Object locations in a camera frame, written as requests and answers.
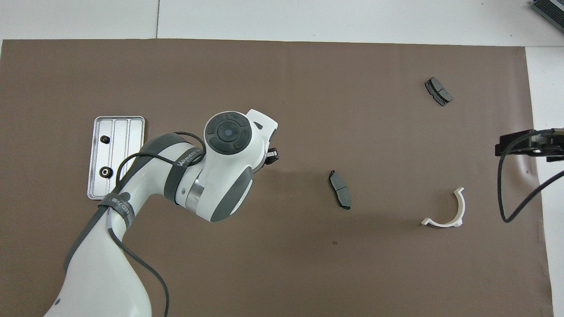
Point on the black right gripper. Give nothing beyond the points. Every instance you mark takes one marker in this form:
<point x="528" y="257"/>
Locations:
<point x="548" y="145"/>

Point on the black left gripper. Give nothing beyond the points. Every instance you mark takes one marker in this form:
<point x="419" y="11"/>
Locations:
<point x="272" y="156"/>

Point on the small black bearing gear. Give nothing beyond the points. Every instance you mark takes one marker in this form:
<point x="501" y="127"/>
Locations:
<point x="105" y="139"/>

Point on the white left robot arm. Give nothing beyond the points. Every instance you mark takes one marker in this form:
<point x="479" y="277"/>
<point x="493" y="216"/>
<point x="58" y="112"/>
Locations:
<point x="110" y="264"/>

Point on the silver metal tray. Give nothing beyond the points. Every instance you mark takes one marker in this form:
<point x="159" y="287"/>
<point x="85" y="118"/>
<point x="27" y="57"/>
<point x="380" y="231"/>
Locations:
<point x="132" y="132"/>

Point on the brown paper table mat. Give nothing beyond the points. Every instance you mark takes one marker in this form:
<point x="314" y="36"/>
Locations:
<point x="282" y="88"/>

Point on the dark grey brake pad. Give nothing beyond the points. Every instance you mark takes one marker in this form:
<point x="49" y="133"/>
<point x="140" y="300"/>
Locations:
<point x="438" y="91"/>
<point x="340" y="189"/>

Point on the grey ribbed metal block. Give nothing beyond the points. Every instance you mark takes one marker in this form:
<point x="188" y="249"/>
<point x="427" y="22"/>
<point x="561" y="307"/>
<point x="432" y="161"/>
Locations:
<point x="551" y="11"/>

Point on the white curved plastic bracket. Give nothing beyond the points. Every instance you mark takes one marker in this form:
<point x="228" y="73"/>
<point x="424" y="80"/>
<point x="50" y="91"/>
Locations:
<point x="461" y="209"/>

